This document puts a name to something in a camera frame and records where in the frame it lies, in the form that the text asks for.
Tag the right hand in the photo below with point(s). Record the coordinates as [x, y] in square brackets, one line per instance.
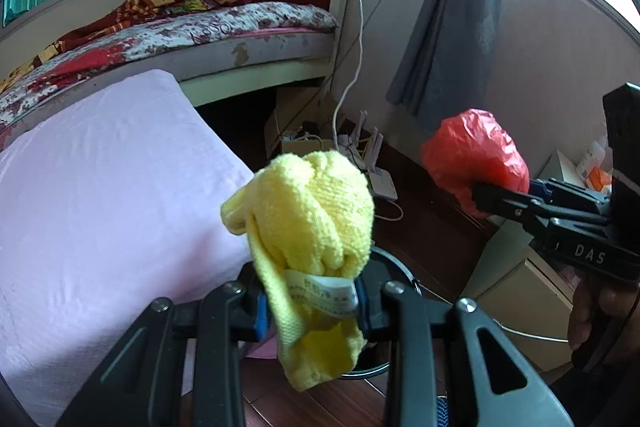
[610, 301]

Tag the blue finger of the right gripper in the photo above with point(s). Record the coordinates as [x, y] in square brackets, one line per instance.
[498, 201]
[540, 189]

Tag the bed with floral sheet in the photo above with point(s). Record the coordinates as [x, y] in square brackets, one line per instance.
[188, 46]

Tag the white router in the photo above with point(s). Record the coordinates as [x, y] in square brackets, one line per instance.
[363, 153]

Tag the cardboard box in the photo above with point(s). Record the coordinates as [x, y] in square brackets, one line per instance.
[299, 114]

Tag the yellow towel cloth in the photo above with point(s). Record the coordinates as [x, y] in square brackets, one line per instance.
[308, 222]

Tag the red patterned blanket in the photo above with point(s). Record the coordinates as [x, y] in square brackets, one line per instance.
[129, 13]

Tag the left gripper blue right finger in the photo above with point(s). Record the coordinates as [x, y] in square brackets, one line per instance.
[371, 317]

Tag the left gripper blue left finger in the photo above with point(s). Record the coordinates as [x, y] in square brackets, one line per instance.
[252, 318]

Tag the black trash bin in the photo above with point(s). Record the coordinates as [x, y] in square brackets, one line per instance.
[381, 355]

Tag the grey right curtain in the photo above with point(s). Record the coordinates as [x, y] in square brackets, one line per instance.
[448, 59]

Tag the red plastic bag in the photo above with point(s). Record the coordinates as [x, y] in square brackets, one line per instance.
[473, 148]

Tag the pink sheet covered table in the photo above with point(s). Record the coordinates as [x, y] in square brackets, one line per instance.
[118, 276]

